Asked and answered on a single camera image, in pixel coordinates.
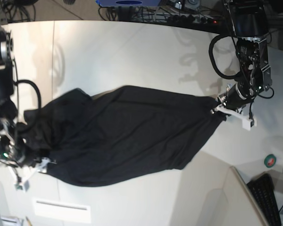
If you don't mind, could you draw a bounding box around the blue box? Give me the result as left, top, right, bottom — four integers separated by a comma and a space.
96, 0, 161, 7

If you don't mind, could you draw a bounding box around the black t-shirt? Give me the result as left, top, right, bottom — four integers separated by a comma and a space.
23, 86, 226, 187

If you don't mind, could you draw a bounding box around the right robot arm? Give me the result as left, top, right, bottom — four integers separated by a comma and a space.
0, 5, 52, 192

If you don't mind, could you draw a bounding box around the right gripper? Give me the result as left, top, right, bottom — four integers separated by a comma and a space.
0, 136, 56, 191

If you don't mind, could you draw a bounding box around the black keyboard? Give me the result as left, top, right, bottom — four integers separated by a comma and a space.
247, 173, 282, 226

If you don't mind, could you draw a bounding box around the black power strip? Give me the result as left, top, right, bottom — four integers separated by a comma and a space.
166, 14, 218, 24

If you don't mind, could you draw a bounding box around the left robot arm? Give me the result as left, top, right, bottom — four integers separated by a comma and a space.
208, 0, 273, 130

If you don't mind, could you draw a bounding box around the green tape roll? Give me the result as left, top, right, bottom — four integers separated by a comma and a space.
264, 154, 276, 168

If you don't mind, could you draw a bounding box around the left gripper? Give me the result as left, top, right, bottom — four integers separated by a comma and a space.
211, 81, 257, 130

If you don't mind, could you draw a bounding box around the white cable slot cover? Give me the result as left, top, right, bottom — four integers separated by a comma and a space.
32, 198, 92, 224

